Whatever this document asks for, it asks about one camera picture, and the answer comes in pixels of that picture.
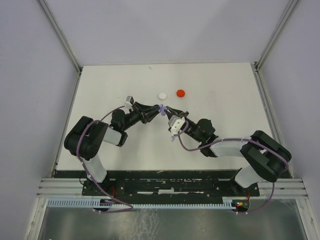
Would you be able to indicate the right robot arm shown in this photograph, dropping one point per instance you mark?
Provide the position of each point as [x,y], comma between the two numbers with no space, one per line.
[267,159]

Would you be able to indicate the aluminium frame post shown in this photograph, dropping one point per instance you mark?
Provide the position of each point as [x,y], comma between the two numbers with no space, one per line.
[277,32]
[48,13]

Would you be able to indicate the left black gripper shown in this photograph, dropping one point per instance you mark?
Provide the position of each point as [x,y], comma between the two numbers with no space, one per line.
[144,116]

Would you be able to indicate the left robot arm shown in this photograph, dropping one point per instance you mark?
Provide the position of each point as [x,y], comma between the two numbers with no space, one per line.
[86,137]

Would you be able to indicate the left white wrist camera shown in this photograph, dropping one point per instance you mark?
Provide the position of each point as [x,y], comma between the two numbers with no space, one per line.
[128,102]

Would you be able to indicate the right aluminium frame post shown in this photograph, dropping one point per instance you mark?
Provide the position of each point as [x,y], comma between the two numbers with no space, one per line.
[277,32]

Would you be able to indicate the left aluminium frame post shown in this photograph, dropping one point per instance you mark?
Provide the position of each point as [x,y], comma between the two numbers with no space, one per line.
[48,13]

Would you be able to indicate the purple earbud charging case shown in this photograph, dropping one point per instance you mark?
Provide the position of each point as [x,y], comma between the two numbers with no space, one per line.
[162,109]

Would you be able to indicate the aluminium frame rail front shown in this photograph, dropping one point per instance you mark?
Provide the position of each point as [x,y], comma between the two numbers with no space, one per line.
[285,188]

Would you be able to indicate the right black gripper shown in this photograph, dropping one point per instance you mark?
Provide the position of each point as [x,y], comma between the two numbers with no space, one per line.
[175,112]

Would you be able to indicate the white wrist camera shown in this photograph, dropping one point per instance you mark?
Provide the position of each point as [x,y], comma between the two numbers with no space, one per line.
[128,102]
[175,124]

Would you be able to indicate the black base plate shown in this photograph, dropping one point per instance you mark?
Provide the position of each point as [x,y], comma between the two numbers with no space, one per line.
[168,187]

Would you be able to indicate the white earbud charging case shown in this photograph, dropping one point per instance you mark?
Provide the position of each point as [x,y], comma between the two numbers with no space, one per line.
[162,96]

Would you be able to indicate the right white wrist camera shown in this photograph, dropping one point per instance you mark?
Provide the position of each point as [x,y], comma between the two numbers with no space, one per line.
[175,124]

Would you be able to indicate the right circuit board with leds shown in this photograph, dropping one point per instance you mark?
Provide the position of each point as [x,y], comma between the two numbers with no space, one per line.
[242,205]

